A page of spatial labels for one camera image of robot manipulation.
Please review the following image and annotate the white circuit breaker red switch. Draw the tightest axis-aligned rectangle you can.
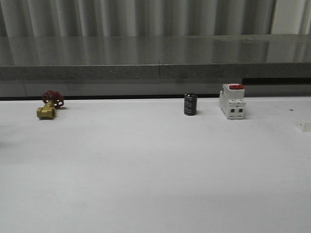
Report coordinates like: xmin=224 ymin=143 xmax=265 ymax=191
xmin=219 ymin=83 xmax=246 ymax=120

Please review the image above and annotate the grey stone counter ledge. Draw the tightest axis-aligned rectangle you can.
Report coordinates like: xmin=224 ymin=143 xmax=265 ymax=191
xmin=0 ymin=34 xmax=311 ymax=99

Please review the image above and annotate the brass valve red handwheel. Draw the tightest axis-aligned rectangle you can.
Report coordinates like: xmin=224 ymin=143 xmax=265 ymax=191
xmin=36 ymin=90 xmax=64 ymax=119

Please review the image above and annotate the black cylindrical capacitor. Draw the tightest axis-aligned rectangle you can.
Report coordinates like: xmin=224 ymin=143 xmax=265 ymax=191
xmin=184 ymin=93 xmax=197 ymax=116

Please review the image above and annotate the small white plastic block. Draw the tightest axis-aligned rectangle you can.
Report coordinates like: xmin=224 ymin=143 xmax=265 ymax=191
xmin=296 ymin=121 xmax=311 ymax=133

